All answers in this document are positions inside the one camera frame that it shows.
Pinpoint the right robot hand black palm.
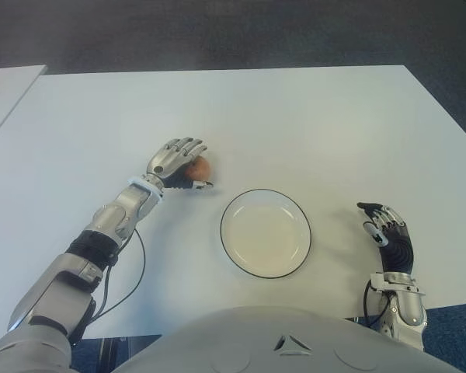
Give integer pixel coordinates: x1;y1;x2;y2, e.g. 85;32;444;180
356;201;415;275

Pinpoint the left robot hand silver back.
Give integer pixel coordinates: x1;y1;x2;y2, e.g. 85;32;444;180
145;136;214;192

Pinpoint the small reddish apple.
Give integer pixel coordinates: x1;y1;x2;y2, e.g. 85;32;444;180
185;156;212;182

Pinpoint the white plate black rim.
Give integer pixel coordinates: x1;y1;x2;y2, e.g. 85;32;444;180
220;188;312;280

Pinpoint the grey-white robot torso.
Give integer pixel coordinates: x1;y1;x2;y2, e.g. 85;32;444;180
116;305;466;373

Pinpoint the white neighbouring table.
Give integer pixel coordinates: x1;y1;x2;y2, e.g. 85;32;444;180
0;64;47;149

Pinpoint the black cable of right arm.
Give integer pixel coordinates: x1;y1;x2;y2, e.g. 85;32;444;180
362;279;394;328

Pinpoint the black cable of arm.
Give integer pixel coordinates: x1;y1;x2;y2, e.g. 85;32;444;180
88;228;146;324
362;279;394;328

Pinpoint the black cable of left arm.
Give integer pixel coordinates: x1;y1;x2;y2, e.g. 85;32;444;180
88;228;146;324

